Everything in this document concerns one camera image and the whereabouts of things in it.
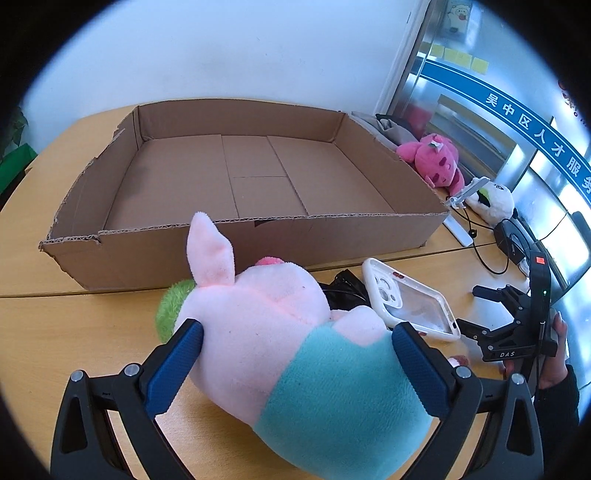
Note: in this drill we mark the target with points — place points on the green potted plant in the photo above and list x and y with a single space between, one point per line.
17 127

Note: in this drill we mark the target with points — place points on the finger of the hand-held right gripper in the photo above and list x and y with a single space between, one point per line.
510 295
487 336

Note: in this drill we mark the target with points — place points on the cartoon sheep poster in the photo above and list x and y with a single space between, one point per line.
458 16

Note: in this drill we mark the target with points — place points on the white phone stand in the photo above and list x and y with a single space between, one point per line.
458 230

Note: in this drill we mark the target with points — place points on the white phone case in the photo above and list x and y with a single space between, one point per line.
376 284

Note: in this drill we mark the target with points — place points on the yellow sticky note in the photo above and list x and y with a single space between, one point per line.
458 57
436 49
480 66

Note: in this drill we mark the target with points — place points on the green table cloth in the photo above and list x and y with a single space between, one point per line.
14 166

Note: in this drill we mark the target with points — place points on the shallow cardboard box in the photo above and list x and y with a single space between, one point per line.
194 170

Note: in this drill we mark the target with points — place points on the white panda plush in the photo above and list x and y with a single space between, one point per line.
496 203

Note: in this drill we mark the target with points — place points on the blue window banner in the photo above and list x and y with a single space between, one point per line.
485 94

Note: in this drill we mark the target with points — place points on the person's right hand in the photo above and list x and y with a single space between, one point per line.
556 367

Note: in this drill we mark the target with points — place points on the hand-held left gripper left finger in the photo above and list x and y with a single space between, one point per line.
178 364

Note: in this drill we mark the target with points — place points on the black sunglasses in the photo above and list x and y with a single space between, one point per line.
344 288

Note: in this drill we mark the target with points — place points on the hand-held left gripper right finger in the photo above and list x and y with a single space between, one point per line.
422 369

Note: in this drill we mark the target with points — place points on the person's right forearm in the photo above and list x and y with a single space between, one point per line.
561 406

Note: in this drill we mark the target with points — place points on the pink bear plush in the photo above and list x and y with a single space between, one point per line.
434 161

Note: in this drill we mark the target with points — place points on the grey cloth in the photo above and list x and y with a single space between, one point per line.
374 127

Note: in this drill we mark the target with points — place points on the red window decoration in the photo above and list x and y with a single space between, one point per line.
567 97

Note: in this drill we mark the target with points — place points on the black power adapter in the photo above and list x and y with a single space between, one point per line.
505 240

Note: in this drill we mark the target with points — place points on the pink and teal pig plush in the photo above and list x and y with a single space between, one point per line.
268 323

